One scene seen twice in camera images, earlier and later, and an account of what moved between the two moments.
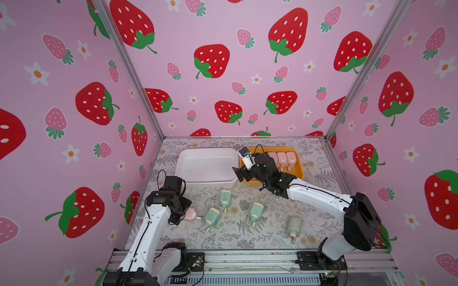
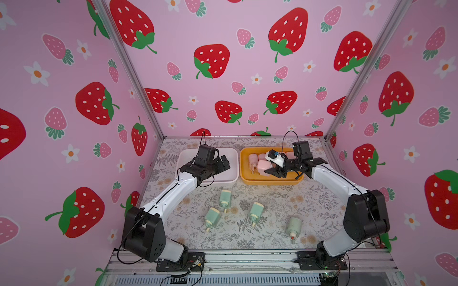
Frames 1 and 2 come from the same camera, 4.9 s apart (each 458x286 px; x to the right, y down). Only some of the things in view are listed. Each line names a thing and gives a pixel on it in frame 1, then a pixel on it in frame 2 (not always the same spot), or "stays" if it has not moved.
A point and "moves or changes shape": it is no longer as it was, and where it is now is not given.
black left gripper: (185, 201) to (220, 168)
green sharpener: (212, 218) stays
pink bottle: (291, 159) stays
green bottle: (256, 212) stays
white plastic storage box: (207, 167) stays
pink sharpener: (191, 214) moves or changes shape
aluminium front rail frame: (371, 267) stays
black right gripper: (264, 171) to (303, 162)
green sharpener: (225, 199) stays
